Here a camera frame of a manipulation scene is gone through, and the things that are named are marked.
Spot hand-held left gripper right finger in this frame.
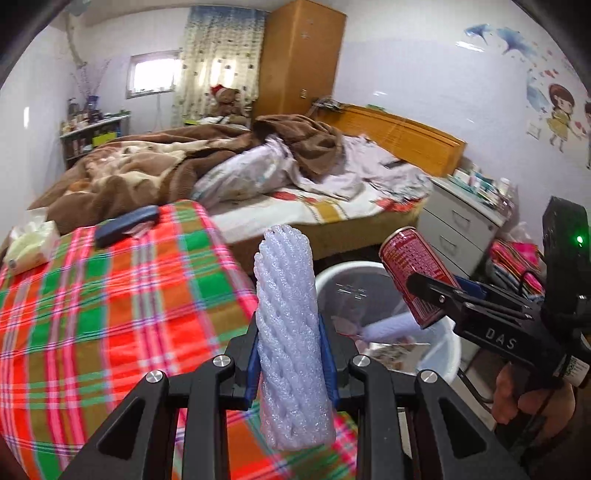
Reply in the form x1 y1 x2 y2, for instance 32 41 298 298
318 320 532 480

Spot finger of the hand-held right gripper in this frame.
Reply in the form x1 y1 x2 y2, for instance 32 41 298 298
455 277 543 308
405 272 543 324

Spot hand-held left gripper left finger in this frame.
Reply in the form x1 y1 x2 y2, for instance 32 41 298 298
60 318 262 480

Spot red drink can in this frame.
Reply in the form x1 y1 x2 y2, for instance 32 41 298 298
379 226 462 329

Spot pinkish clear plastic wrapper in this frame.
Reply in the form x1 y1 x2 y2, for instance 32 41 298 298
332 316 365 337

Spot white plastic trash bin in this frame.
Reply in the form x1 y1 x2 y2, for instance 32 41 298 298
314 261 462 384

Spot white foam net sleeve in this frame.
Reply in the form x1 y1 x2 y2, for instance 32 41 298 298
355 311 421 344
253 225 335 450

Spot pink white small carton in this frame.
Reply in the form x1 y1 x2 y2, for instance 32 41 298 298
369 342 430 370

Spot person's right forearm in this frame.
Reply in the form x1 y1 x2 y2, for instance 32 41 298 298
496 415 591 480

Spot person's right hand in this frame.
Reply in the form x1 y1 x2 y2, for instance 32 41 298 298
491 360 578 444

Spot pink striped bag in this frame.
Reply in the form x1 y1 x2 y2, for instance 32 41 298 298
489 240 546 296

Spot white drawer nightstand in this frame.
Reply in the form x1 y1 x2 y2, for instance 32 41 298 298
418 178 515 278

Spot group of medicine boxes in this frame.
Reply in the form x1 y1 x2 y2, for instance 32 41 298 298
450 166 515 208

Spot pale pink cloth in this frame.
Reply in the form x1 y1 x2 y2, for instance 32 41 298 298
295 134 432 201

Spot red green plaid tablecloth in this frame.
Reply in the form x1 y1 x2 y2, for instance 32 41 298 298
0 199 361 480

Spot floral bed sheet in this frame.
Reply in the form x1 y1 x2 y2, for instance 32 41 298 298
210 182 426 241

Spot wooden bed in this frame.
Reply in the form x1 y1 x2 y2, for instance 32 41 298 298
28 104 467 259

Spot dark blue glasses case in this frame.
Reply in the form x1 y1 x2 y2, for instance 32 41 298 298
95 205 160 249

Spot white floral quilt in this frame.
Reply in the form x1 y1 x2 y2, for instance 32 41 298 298
191 136 301 208

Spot brown fleece blanket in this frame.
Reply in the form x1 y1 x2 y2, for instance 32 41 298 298
28 114 347 222

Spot yellow green tissue pack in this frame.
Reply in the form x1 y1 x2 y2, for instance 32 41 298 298
4 220 62 276

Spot brown teddy bear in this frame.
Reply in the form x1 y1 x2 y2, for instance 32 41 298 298
208 84 247 123

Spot wooden wardrobe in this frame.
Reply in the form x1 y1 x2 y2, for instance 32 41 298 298
252 0 347 118

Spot white storage shelf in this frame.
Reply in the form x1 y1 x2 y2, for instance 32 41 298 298
60 114 132 169

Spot row of bottles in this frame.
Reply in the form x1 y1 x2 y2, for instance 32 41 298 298
62 97 130 134

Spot small window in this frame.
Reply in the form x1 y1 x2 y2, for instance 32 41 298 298
126 50 181 99

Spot patterned curtain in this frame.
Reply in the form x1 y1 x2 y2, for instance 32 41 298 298
171 4 269 130

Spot decorative branches in vase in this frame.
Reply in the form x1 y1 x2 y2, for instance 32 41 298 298
69 58 112 109

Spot cartoon child wall sticker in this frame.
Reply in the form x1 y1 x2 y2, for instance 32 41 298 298
526 74 578 153

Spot blue dolphin wall sticker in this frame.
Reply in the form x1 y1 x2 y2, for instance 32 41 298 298
464 23 536 56

